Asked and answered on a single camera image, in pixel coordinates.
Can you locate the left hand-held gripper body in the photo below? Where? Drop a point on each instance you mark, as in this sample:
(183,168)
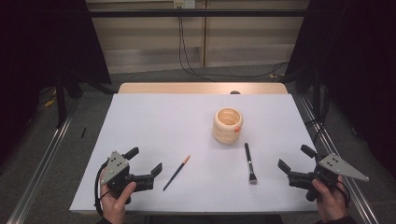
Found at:
(115,166)

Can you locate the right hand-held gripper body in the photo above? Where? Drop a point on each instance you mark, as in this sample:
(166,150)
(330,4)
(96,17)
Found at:
(337,166)

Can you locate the black makeup brush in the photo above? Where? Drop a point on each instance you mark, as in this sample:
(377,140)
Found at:
(249,163)

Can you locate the cream ringed pen holder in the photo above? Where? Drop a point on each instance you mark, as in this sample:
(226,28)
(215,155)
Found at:
(224,133)

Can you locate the person's right hand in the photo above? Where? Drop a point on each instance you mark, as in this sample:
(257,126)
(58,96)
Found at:
(331,203)

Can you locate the person's left hand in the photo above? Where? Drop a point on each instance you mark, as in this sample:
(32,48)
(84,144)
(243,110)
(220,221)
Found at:
(113,208)

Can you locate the white table mat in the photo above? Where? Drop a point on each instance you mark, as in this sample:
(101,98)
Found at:
(174,130)

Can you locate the black metal stand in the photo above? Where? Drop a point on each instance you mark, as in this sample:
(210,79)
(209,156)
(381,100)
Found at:
(61,102)

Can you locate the wooden table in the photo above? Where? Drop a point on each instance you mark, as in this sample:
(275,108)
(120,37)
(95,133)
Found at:
(186,88)

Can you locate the dark round table knob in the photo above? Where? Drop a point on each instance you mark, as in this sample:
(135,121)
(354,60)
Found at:
(235,92)

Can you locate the yellow floor object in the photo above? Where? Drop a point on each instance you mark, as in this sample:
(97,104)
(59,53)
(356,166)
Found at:
(49,102)

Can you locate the black curtain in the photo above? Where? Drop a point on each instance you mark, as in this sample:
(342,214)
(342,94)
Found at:
(358,62)
(40,46)

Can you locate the metal floor rail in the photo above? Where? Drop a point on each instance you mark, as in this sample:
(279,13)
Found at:
(342,161)
(37,174)

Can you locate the black horizontal frame bar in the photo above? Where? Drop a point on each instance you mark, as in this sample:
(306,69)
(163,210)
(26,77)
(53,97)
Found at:
(193,13)

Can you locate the white wall socket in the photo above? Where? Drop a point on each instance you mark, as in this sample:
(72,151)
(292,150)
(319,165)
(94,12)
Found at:
(184,3)

